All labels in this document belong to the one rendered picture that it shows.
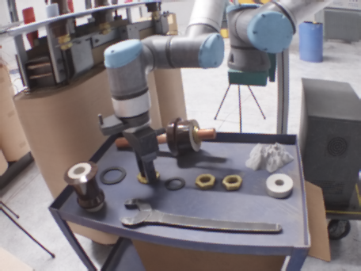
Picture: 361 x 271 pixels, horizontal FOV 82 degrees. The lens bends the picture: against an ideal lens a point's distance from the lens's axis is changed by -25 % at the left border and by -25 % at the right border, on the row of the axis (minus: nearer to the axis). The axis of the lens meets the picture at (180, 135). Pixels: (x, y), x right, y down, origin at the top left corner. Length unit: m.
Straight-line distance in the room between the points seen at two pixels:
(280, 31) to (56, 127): 0.90
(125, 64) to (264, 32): 0.46
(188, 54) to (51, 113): 0.64
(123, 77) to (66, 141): 0.58
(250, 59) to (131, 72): 0.57
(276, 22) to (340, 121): 0.54
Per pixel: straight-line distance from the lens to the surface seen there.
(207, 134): 0.74
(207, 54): 0.60
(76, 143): 1.10
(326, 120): 1.17
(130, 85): 0.58
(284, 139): 0.85
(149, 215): 0.61
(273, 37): 0.86
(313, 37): 5.73
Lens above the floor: 1.31
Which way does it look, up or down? 29 degrees down
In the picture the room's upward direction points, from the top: 8 degrees counter-clockwise
